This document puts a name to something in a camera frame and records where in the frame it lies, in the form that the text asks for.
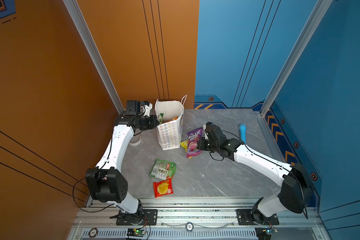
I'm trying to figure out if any round brown badge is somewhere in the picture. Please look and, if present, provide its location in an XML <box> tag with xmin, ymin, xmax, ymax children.
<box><xmin>88</xmin><ymin>228</ymin><xmax>99</xmax><ymax>238</ymax></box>

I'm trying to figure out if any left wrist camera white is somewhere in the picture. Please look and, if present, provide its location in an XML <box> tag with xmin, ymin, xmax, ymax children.
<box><xmin>142</xmin><ymin>101</ymin><xmax>153</xmax><ymax>117</ymax></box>

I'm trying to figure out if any right aluminium corner post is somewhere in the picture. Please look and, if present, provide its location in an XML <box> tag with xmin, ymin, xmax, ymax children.
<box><xmin>260</xmin><ymin>0</ymin><xmax>333</xmax><ymax>118</ymax></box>

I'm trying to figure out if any red yellow snack packet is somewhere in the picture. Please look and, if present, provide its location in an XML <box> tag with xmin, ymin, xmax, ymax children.
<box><xmin>153</xmin><ymin>178</ymin><xmax>174</xmax><ymax>198</ymax></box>

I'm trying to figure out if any right green circuit board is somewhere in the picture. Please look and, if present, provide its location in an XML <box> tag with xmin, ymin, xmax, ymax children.
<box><xmin>255</xmin><ymin>228</ymin><xmax>279</xmax><ymax>240</ymax></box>

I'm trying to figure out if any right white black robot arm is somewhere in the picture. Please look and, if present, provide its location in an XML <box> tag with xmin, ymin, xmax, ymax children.
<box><xmin>198</xmin><ymin>122</ymin><xmax>314</xmax><ymax>225</ymax></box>

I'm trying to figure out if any yellow snack bag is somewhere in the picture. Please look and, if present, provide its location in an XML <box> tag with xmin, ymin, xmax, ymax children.
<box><xmin>180</xmin><ymin>140</ymin><xmax>193</xmax><ymax>159</ymax></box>

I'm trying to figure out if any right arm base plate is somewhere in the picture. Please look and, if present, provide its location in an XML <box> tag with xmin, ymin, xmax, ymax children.
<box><xmin>236</xmin><ymin>209</ymin><xmax>280</xmax><ymax>226</ymax></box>

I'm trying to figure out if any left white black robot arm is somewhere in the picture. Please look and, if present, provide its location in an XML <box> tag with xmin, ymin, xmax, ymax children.
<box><xmin>85</xmin><ymin>100</ymin><xmax>159</xmax><ymax>225</ymax></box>

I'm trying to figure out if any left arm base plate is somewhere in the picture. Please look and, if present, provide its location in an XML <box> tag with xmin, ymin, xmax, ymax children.
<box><xmin>116</xmin><ymin>209</ymin><xmax>158</xmax><ymax>226</ymax></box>

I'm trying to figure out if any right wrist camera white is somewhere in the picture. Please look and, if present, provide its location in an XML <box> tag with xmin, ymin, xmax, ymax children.
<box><xmin>203</xmin><ymin>122</ymin><xmax>214</xmax><ymax>140</ymax></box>

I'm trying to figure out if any blue toy microphone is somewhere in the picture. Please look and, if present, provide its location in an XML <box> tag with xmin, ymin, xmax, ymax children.
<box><xmin>239</xmin><ymin>124</ymin><xmax>247</xmax><ymax>143</ymax></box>

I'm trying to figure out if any left green circuit board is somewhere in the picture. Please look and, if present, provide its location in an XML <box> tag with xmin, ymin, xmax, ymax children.
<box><xmin>127</xmin><ymin>229</ymin><xmax>147</xmax><ymax>239</ymax></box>

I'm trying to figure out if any aluminium corner post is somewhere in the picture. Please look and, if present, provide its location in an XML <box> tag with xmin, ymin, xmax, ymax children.
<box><xmin>260</xmin><ymin>0</ymin><xmax>333</xmax><ymax>118</ymax></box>
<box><xmin>63</xmin><ymin>0</ymin><xmax>124</xmax><ymax>114</ymax></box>

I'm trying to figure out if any white printed paper bag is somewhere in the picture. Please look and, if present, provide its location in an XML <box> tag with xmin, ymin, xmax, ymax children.
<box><xmin>155</xmin><ymin>95</ymin><xmax>187</xmax><ymax>151</ymax></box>

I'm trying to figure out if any green white snack packet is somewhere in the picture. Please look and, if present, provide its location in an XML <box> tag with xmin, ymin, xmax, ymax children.
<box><xmin>149</xmin><ymin>159</ymin><xmax>177</xmax><ymax>180</ymax></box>

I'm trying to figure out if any left aluminium corner post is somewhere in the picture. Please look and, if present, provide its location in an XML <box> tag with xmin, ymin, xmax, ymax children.
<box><xmin>63</xmin><ymin>0</ymin><xmax>124</xmax><ymax>114</ymax></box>

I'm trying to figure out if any purple Fox's candy bag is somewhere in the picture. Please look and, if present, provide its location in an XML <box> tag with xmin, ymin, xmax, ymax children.
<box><xmin>187</xmin><ymin>128</ymin><xmax>204</xmax><ymax>158</ymax></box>

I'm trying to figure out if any green circuit board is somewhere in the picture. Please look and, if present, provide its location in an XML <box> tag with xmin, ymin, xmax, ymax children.
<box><xmin>255</xmin><ymin>228</ymin><xmax>279</xmax><ymax>240</ymax></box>
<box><xmin>127</xmin><ymin>229</ymin><xmax>147</xmax><ymax>239</ymax></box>

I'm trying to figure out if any aluminium frame rail base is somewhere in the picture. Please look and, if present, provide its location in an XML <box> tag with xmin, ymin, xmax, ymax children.
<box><xmin>68</xmin><ymin>197</ymin><xmax>330</xmax><ymax>240</ymax></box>

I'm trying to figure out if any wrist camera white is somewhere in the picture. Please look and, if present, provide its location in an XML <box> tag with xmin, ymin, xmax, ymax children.
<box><xmin>142</xmin><ymin>101</ymin><xmax>153</xmax><ymax>117</ymax></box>
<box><xmin>203</xmin><ymin>122</ymin><xmax>214</xmax><ymax>140</ymax></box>

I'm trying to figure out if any orange Fox's candy bag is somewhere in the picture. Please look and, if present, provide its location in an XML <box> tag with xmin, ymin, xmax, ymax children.
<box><xmin>168</xmin><ymin>117</ymin><xmax>179</xmax><ymax>122</ymax></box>

